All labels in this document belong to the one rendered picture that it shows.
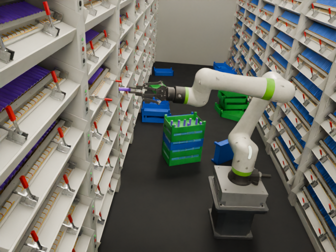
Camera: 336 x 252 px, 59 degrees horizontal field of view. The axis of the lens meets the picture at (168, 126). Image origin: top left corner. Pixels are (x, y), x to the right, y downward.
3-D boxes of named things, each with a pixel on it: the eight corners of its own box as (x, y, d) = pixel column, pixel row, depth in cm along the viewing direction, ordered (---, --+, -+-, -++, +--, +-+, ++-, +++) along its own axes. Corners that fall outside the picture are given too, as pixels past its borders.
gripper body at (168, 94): (175, 87, 156) (158, 85, 154) (173, 103, 158) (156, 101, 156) (172, 85, 163) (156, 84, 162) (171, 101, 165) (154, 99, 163)
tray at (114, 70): (114, 82, 183) (120, 68, 179) (86, 128, 129) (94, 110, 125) (83, 67, 180) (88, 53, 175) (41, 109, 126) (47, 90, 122)
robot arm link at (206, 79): (258, 103, 159) (255, 89, 166) (268, 87, 150) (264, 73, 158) (192, 92, 154) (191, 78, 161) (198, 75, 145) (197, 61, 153)
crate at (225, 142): (240, 155, 280) (233, 151, 285) (244, 137, 270) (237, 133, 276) (217, 165, 263) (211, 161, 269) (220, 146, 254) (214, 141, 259)
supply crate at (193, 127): (195, 119, 268) (196, 111, 265) (205, 130, 252) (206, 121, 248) (163, 122, 259) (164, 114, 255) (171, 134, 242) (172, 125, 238)
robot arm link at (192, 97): (206, 112, 165) (204, 98, 172) (213, 95, 156) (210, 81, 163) (182, 109, 162) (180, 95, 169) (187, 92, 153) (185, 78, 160)
